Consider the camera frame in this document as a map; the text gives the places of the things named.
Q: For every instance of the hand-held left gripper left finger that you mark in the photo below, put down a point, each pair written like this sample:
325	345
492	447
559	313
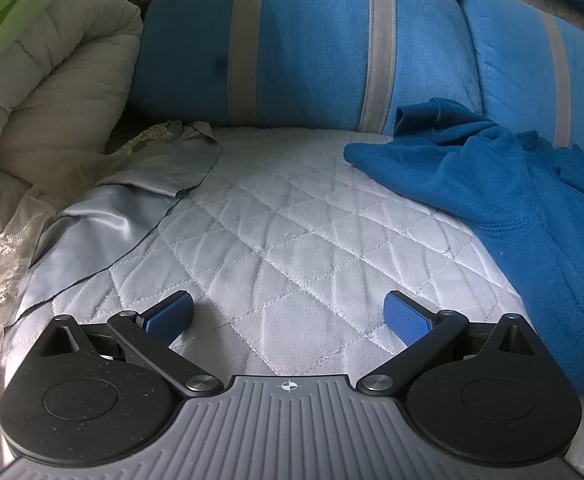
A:
169	317

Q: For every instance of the beige quilted comforter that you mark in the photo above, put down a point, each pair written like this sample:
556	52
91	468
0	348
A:
56	105

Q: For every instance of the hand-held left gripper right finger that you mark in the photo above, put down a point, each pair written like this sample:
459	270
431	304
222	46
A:
407	317

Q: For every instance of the blue sweater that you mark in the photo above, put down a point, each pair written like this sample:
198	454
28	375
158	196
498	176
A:
502	200

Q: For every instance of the grey satin lace-trimmed cloth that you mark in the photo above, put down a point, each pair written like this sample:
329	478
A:
121	195

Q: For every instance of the green cloth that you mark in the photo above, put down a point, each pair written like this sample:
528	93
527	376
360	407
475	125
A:
6	5

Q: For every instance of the large blue grey-striped cushion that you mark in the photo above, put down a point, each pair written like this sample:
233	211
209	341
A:
312	45

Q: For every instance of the small blue grey-striped cushion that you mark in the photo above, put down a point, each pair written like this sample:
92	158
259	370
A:
517	65

